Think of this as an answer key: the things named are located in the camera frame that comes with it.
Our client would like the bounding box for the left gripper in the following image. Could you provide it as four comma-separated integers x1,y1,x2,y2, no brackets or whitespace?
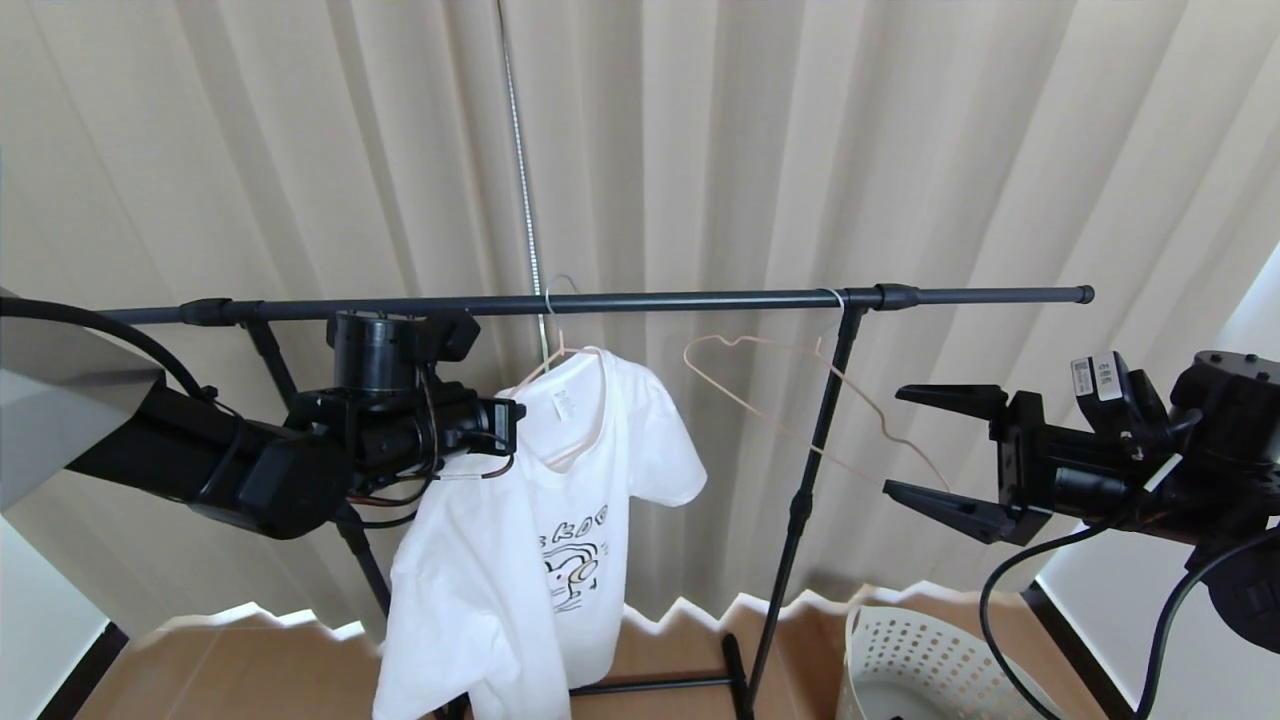
345,385,528,483

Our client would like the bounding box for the white printed t-shirt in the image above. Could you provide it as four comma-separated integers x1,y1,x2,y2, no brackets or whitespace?
372,348,709,720

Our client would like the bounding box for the white curtain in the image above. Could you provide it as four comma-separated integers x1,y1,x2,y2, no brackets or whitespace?
0,0,1280,641

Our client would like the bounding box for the white laundry basket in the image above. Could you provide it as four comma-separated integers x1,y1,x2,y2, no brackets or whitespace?
838,605,1073,720

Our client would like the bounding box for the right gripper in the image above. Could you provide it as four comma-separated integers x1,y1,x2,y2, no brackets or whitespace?
883,383,1153,547

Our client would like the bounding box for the silver curtain wand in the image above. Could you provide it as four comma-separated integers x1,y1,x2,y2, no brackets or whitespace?
497,0,552,373

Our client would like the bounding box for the black cable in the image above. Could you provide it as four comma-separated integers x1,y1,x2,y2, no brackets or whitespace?
978,512,1136,720
1135,528,1280,720
0,297,218,403

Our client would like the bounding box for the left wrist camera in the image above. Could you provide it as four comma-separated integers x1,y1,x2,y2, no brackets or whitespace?
412,308,482,365

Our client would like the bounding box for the black clothes rack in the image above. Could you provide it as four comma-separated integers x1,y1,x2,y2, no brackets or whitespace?
95,285,1096,720

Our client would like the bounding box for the pink clothes hanger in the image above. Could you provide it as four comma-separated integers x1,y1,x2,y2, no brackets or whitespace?
683,290,953,493
510,275,613,471

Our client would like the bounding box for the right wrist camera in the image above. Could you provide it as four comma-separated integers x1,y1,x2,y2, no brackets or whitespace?
1068,350,1169,443

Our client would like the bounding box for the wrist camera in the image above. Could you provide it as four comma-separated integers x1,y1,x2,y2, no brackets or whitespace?
1068,350,1169,443
412,308,482,365

